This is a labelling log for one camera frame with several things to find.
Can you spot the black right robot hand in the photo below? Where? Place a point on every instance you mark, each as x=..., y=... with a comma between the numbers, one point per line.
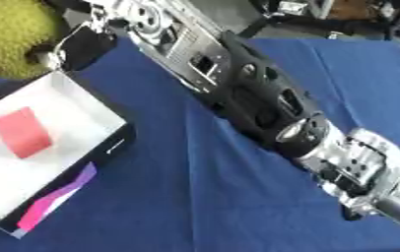
x=88, y=46

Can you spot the yellow-green fluffy soft toy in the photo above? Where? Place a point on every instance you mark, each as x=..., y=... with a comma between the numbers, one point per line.
x=11, y=29

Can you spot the silver and black right robot arm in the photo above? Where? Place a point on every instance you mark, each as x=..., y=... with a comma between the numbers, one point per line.
x=249, y=85

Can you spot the black box with white inside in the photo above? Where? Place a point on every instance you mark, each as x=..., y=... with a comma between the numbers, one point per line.
x=65, y=108

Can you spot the red block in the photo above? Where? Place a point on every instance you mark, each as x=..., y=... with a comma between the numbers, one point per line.
x=22, y=131

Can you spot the black tripod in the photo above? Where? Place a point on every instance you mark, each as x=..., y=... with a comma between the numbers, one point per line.
x=262, y=22

